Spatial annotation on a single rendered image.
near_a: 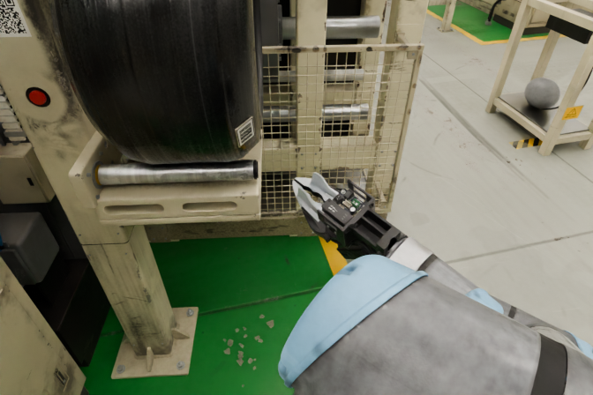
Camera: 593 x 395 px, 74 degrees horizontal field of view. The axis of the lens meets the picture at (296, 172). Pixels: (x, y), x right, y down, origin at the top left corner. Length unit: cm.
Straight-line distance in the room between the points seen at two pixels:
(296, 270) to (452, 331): 158
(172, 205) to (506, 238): 168
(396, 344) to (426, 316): 3
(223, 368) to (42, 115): 105
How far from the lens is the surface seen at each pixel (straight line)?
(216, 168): 86
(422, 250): 58
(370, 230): 59
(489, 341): 27
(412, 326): 26
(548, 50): 325
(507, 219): 230
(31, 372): 134
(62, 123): 98
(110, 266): 127
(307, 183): 68
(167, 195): 90
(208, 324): 171
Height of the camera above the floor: 143
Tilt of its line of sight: 38 degrees down
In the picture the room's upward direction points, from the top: straight up
